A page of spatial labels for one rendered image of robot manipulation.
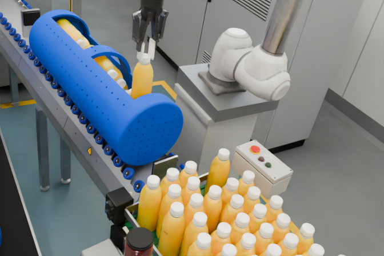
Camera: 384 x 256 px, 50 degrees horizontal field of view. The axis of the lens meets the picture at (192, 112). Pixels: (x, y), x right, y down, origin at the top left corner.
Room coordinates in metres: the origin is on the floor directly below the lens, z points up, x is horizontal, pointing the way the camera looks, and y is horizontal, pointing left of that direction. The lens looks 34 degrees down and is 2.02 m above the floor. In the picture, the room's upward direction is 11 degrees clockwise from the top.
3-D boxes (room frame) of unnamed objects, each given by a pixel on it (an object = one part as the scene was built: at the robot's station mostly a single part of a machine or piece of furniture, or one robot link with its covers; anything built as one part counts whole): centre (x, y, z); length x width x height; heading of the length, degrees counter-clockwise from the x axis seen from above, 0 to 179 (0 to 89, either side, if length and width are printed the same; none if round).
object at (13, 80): (2.66, 1.41, 0.31); 0.06 x 0.06 x 0.63; 43
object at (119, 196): (0.97, 0.18, 0.95); 0.10 x 0.07 x 0.10; 133
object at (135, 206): (1.08, 0.01, 0.96); 0.40 x 0.01 x 0.03; 133
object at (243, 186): (1.07, -0.23, 1.00); 0.07 x 0.07 x 0.19
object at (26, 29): (2.11, 0.98, 1.00); 0.10 x 0.04 x 0.15; 133
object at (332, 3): (3.59, -0.14, 0.72); 2.15 x 0.54 x 1.45; 37
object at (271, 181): (1.19, -0.29, 1.05); 0.20 x 0.10 x 0.10; 43
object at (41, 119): (1.85, 0.83, 0.31); 0.06 x 0.06 x 0.63; 43
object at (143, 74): (1.30, 0.20, 1.24); 0.07 x 0.07 x 0.19
